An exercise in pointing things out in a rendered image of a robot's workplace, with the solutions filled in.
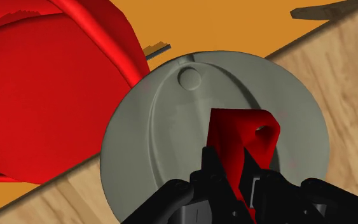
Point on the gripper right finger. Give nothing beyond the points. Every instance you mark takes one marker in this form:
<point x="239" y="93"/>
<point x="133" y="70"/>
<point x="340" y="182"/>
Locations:
<point x="278" y="198"/>

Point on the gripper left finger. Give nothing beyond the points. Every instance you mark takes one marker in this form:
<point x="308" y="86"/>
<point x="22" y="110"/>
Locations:
<point x="209" y="183"/>

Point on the red angular object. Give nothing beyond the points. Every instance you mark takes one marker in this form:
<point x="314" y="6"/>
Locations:
<point x="237" y="136"/>

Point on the grey round plate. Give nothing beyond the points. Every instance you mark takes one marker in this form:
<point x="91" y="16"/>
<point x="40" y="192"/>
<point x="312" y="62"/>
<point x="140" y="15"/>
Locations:
<point x="166" y="124"/>

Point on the small brown grey object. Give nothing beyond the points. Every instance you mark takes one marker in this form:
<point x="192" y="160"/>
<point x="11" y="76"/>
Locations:
<point x="156" y="49"/>

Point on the red chair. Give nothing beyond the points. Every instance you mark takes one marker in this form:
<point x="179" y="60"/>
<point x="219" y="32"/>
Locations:
<point x="51" y="93"/>

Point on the brown wooden furniture piece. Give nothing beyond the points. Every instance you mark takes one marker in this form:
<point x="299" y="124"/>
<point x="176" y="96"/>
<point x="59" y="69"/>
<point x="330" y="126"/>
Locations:
<point x="324" y="11"/>

